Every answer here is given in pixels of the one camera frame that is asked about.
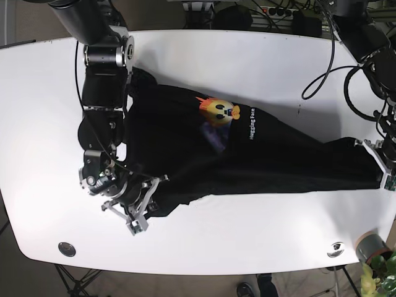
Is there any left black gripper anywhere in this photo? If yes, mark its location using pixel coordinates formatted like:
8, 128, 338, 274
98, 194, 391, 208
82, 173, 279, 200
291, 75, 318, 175
354, 139, 395, 192

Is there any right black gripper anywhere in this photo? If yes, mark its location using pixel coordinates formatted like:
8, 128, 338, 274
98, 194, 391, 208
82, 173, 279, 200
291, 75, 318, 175
101, 177, 170, 236

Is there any plain black T-shirt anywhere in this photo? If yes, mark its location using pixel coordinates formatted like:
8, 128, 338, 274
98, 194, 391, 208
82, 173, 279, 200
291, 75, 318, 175
120, 68, 382, 217

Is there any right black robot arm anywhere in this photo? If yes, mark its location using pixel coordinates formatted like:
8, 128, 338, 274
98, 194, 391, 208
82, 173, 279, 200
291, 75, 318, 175
49, 1, 167, 235

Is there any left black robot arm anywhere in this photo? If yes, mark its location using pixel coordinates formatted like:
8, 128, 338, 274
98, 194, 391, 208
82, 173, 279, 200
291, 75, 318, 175
287, 1, 395, 192

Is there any left silver table grommet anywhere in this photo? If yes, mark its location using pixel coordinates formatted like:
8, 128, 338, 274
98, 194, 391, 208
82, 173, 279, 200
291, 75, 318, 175
58, 242, 76, 257

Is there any silver table grommet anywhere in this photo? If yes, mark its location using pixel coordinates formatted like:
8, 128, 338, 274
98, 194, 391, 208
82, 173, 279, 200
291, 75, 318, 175
327, 242, 345, 258
58, 242, 76, 257

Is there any grey plant pot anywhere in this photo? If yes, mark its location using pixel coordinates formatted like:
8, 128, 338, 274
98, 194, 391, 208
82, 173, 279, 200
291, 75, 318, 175
355, 231, 392, 264

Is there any right silver table grommet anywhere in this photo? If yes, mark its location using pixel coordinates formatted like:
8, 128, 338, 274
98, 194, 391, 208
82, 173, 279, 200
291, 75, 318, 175
327, 242, 345, 258

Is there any green potted plant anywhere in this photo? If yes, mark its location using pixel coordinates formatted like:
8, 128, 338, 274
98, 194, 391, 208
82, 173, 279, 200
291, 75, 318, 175
361, 252, 395, 297

